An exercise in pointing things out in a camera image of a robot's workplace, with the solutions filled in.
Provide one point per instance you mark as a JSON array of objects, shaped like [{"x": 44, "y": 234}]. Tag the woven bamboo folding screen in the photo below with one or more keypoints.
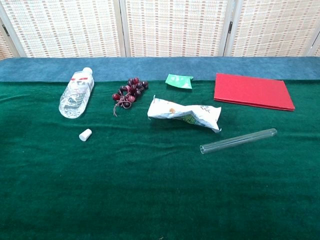
[{"x": 175, "y": 25}]

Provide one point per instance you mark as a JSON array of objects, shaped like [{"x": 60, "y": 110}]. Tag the white stopper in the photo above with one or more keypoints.
[{"x": 85, "y": 135}]

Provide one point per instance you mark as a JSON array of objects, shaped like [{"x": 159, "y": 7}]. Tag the small green snack packet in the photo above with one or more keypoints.
[{"x": 177, "y": 81}]

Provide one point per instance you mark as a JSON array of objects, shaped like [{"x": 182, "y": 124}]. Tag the clear plastic water bottle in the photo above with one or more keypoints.
[{"x": 75, "y": 95}]

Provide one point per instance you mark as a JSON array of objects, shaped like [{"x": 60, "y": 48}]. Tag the blue table cloth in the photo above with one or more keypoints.
[{"x": 150, "y": 67}]

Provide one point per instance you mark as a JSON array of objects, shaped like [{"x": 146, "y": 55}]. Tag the red book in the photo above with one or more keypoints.
[{"x": 250, "y": 91}]

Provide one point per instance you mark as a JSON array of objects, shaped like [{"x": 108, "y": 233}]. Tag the dark green velvet cloth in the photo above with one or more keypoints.
[{"x": 150, "y": 187}]

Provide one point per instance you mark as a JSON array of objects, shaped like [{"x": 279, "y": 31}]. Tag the transparent glass test tube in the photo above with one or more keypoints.
[{"x": 237, "y": 141}]

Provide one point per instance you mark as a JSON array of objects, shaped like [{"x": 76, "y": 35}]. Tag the crumpled white snack bag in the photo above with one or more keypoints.
[{"x": 175, "y": 112}]

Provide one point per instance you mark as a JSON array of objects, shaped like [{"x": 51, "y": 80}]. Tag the dark red grape bunch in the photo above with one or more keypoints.
[{"x": 132, "y": 88}]

